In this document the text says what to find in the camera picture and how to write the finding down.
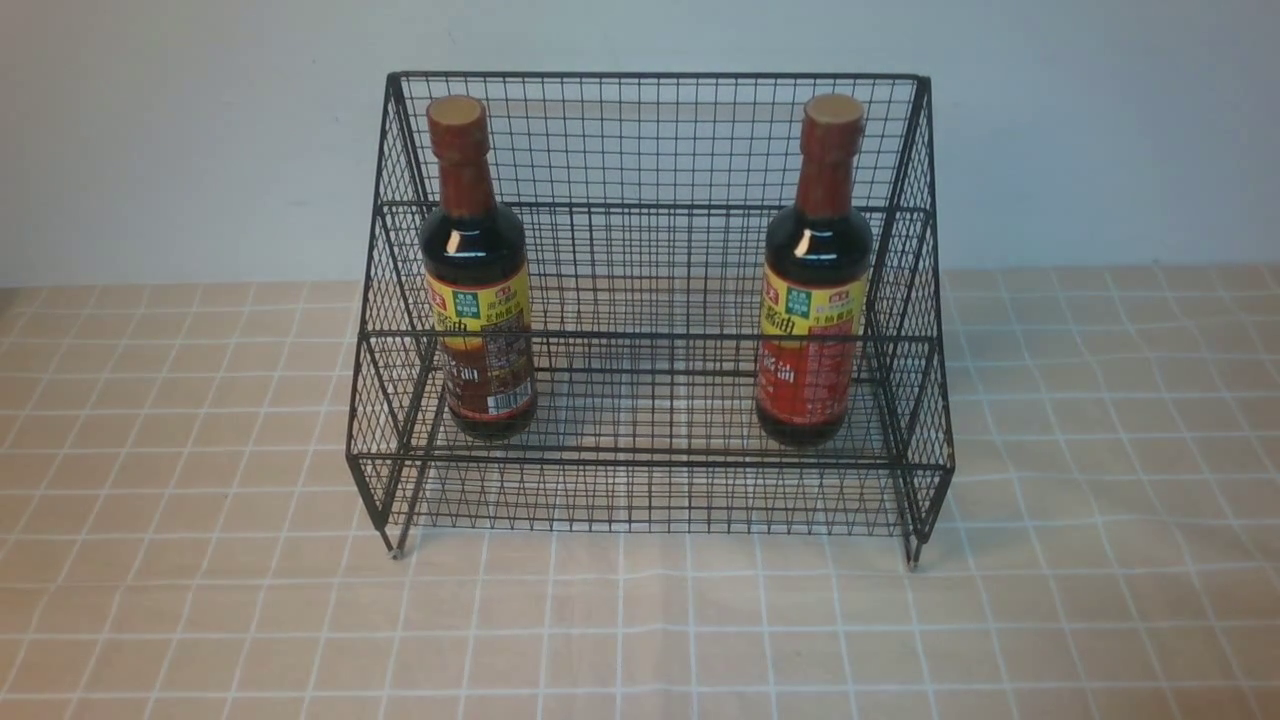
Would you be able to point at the soy sauce bottle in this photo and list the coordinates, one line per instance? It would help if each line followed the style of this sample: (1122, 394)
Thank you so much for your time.
(477, 277)
(816, 270)

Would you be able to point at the checkered beige tablecloth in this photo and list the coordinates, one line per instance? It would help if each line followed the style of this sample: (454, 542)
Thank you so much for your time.
(182, 538)

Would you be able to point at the black wire mesh shelf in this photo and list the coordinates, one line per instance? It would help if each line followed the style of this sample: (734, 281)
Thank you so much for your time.
(645, 198)

